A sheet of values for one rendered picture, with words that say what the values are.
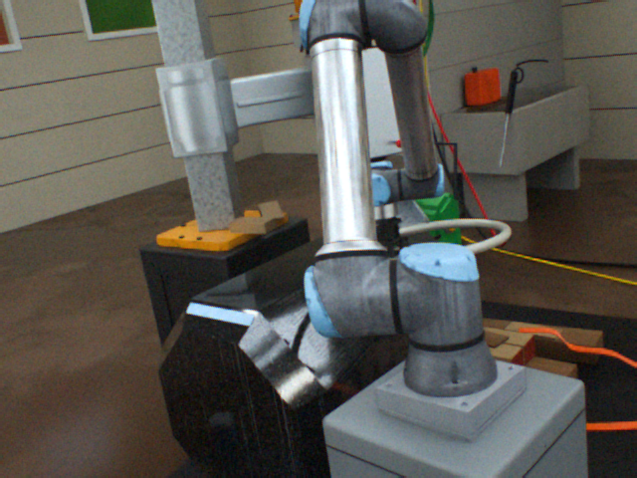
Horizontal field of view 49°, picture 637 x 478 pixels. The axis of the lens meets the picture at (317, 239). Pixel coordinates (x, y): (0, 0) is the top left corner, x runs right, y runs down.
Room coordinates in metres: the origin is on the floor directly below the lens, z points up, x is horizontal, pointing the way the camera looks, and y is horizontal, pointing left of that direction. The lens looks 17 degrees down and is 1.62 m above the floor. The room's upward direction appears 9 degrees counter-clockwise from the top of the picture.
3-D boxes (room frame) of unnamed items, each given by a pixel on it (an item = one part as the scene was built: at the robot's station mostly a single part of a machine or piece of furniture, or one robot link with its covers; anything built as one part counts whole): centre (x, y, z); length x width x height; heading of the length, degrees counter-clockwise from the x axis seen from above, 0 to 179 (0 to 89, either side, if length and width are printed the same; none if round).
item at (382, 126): (2.89, -0.27, 1.30); 0.36 x 0.22 x 0.45; 9
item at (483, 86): (5.67, -1.53, 1.00); 0.50 x 0.22 x 0.33; 134
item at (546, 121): (5.60, -1.76, 0.43); 1.30 x 0.62 x 0.86; 134
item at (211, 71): (3.30, 0.45, 1.36); 0.35 x 0.35 x 0.41
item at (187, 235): (3.30, 0.45, 0.76); 0.49 x 0.49 x 0.05; 51
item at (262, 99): (3.35, 0.26, 1.34); 0.74 x 0.34 x 0.25; 104
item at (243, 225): (3.10, 0.29, 0.81); 0.20 x 0.10 x 0.05; 59
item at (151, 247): (3.30, 0.45, 0.37); 0.66 x 0.66 x 0.74; 51
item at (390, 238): (2.01, -0.22, 0.99); 0.09 x 0.08 x 0.12; 38
